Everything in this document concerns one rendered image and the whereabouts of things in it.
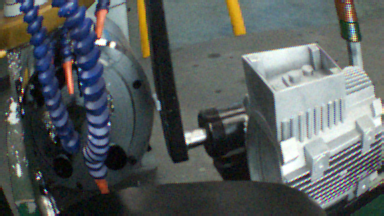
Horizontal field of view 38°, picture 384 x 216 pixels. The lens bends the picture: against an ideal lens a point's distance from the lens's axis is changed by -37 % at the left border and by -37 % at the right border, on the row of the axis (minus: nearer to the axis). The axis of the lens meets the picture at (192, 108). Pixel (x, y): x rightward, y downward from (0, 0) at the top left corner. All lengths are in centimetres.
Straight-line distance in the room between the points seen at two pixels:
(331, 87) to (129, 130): 35
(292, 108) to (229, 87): 78
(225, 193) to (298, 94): 55
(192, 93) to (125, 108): 55
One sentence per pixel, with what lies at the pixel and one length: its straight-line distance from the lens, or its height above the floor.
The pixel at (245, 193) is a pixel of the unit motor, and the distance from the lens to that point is 26.
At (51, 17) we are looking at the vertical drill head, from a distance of 66.
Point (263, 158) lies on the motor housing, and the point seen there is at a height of 100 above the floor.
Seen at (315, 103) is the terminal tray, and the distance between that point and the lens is 82.
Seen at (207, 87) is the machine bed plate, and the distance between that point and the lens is 159.
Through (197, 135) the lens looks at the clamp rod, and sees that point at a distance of 99.
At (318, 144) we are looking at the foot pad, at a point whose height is 108.
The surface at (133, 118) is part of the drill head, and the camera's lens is 105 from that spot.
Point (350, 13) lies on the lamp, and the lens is 121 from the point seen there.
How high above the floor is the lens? 151
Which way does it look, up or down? 27 degrees down
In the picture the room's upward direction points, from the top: 9 degrees counter-clockwise
